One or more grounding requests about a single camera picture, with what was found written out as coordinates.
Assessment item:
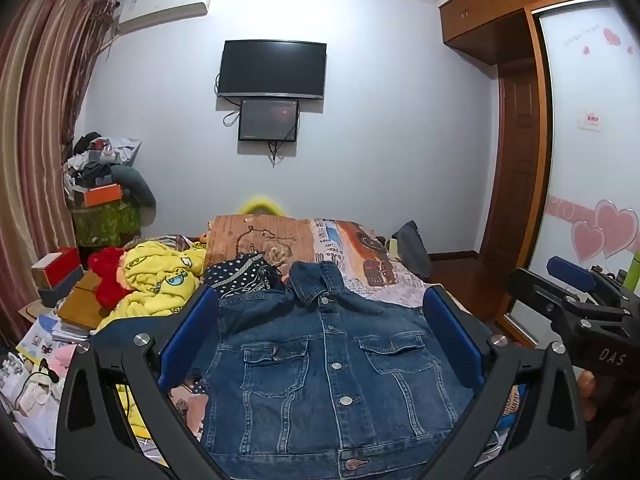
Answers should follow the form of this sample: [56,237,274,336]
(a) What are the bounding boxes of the wooden wardrobe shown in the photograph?
[435,0,611,346]

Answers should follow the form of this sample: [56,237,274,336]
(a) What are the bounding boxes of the brown bear-print blanket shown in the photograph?
[202,214,317,281]

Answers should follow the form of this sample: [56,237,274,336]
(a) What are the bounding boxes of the brown folder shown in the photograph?
[56,270,122,331]

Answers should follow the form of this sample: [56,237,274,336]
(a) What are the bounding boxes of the white air conditioner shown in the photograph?
[116,0,215,36]

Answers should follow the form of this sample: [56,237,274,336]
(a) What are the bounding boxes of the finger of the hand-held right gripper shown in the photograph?
[546,256,599,294]
[504,268,581,332]

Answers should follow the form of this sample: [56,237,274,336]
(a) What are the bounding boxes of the orange box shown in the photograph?
[82,183,123,207]

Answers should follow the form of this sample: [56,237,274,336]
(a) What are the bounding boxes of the stack of magazines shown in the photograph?
[15,312,93,361]

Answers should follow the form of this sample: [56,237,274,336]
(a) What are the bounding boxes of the grey bolster pillow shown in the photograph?
[111,165,157,222]

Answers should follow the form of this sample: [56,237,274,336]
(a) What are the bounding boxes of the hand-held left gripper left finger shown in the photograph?
[56,284,236,480]

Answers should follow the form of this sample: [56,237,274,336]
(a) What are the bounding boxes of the green patterned cloth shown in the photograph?
[70,200,143,248]

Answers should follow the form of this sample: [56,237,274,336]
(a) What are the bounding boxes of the yellow-green plastic object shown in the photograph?
[235,195,283,217]

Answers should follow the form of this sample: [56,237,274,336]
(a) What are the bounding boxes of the blue denim jacket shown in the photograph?
[187,260,476,480]

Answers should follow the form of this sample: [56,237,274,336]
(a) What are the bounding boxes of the yellow cartoon-print garment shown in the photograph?
[95,240,208,333]

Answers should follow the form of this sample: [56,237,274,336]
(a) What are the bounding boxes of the striped brown curtain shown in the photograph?
[0,0,121,333]

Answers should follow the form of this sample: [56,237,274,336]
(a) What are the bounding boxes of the pile of clothes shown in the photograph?
[62,131,143,196]

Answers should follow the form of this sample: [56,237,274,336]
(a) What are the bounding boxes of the person's right hand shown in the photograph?
[577,369,601,423]

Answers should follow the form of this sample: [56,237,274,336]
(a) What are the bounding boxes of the dark polka dot cloth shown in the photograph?
[205,252,287,302]

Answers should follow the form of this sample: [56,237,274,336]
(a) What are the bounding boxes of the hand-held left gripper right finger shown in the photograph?
[402,284,589,480]

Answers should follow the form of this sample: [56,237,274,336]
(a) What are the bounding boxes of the wooden door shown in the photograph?
[492,57,543,286]

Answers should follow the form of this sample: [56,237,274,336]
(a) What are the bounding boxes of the black wall television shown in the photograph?
[217,39,328,101]

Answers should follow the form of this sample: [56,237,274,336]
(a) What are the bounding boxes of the grey box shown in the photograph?
[37,267,87,308]

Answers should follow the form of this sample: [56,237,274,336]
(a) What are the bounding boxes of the newspaper-print bedsheet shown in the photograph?
[145,217,531,467]

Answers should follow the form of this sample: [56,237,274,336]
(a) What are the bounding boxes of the red box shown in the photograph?
[31,246,83,288]

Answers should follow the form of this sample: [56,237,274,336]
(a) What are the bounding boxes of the white plastic bag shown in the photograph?
[0,352,71,461]

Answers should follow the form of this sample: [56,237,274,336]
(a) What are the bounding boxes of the red fluffy garment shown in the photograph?
[87,246,133,310]

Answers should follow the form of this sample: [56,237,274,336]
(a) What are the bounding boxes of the small black wall monitor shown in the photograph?
[237,99,301,142]

